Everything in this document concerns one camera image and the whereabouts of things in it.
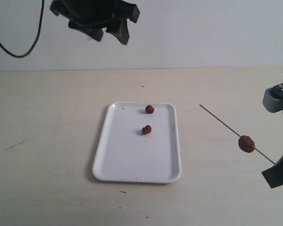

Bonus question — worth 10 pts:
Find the thin metal skewer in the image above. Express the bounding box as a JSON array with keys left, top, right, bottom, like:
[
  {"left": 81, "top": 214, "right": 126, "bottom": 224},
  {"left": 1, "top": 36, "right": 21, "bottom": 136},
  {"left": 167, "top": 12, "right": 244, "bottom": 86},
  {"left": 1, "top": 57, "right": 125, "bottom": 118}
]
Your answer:
[{"left": 199, "top": 104, "right": 275, "bottom": 165}]

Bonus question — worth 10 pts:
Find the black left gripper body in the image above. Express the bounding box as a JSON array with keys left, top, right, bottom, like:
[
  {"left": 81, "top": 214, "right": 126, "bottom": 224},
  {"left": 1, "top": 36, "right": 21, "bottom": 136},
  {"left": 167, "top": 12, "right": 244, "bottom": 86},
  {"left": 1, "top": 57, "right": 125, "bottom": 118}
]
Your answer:
[{"left": 50, "top": 0, "right": 140, "bottom": 29}]

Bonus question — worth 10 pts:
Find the white rectangular plastic tray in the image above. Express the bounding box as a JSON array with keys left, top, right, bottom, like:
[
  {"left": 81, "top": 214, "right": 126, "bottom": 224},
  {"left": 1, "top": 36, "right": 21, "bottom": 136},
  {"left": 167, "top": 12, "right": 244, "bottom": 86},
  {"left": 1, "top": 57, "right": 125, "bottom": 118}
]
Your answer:
[{"left": 92, "top": 101, "right": 182, "bottom": 184}]

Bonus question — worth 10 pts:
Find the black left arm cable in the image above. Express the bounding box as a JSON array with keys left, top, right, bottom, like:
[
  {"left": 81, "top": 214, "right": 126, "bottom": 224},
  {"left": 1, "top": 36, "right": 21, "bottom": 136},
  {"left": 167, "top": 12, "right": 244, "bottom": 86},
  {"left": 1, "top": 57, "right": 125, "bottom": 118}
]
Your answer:
[{"left": 0, "top": 0, "right": 45, "bottom": 57}]

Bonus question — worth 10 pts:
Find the dark red round fruit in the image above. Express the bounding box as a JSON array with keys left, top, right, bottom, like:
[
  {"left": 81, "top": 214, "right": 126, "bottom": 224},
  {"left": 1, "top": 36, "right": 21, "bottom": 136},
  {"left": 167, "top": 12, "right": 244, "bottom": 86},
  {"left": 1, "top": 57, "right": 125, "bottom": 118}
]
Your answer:
[
  {"left": 145, "top": 105, "right": 155, "bottom": 114},
  {"left": 238, "top": 135, "right": 256, "bottom": 153},
  {"left": 141, "top": 125, "right": 152, "bottom": 135}
]

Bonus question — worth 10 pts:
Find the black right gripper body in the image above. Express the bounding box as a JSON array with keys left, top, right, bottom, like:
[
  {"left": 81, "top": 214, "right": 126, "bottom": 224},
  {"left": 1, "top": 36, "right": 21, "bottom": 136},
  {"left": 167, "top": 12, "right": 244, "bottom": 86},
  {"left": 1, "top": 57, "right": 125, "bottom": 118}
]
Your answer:
[{"left": 262, "top": 155, "right": 283, "bottom": 189}]

